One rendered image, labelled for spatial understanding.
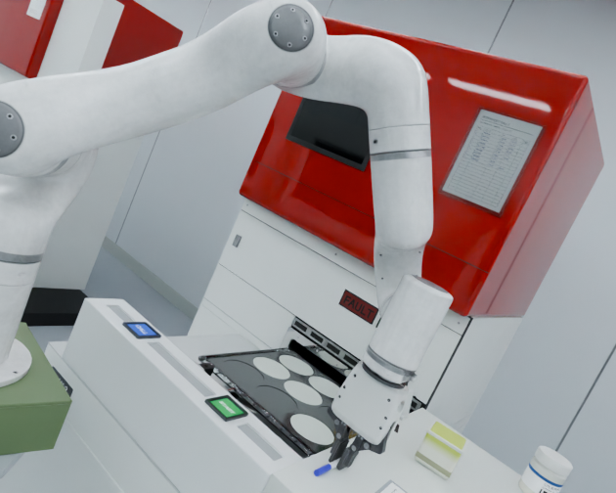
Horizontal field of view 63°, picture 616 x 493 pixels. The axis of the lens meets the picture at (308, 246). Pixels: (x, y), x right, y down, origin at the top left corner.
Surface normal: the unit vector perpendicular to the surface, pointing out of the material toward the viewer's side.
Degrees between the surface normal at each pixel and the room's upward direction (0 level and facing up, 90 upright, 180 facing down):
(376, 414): 91
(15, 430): 90
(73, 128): 80
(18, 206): 25
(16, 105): 65
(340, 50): 88
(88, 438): 90
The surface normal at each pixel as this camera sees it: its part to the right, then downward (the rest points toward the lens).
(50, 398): 0.39, -0.91
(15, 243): 0.64, 0.29
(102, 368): -0.54, -0.11
